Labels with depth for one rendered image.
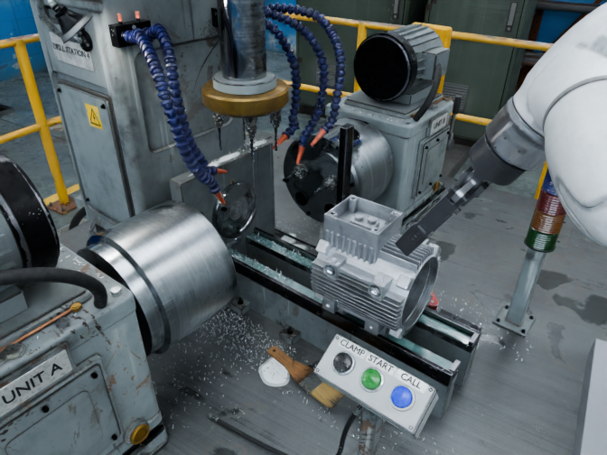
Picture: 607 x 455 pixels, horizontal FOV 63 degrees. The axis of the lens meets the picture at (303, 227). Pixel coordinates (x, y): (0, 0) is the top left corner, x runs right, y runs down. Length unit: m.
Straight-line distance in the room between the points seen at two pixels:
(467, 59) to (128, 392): 3.61
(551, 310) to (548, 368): 0.21
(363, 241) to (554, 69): 0.46
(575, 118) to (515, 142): 0.14
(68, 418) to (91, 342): 0.11
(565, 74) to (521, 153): 0.12
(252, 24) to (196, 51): 0.25
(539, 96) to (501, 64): 3.41
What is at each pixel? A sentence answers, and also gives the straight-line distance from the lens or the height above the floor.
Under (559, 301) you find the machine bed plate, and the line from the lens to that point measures 1.44.
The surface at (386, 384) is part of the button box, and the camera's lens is 0.75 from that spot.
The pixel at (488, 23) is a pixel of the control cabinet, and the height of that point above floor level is 0.98.
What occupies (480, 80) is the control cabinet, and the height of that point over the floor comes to 0.57.
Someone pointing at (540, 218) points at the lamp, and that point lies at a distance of 1.14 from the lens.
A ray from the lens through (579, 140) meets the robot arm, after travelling 0.53.
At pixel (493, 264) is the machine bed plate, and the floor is 0.80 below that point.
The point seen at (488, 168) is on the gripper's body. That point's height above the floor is 1.35.
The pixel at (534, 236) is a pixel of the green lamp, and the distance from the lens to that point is 1.16.
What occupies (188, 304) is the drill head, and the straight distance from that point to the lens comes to 0.89.
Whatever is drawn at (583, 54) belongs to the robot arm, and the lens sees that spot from 0.62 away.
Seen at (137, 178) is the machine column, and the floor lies 1.13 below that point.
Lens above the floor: 1.64
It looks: 33 degrees down
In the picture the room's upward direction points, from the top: 1 degrees clockwise
